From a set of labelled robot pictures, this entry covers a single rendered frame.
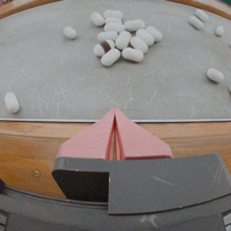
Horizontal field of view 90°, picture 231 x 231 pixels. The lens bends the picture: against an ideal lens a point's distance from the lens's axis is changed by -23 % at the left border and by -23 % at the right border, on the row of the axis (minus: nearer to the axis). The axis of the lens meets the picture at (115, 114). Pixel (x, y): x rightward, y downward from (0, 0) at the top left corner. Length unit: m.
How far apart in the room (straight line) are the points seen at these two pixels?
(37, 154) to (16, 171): 0.05
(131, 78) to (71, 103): 0.09
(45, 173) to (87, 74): 0.15
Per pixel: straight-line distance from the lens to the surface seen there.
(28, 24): 0.38
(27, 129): 0.22
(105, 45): 0.23
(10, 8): 0.48
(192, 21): 0.35
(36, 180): 0.20
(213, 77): 0.27
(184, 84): 0.25
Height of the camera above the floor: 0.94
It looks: 76 degrees down
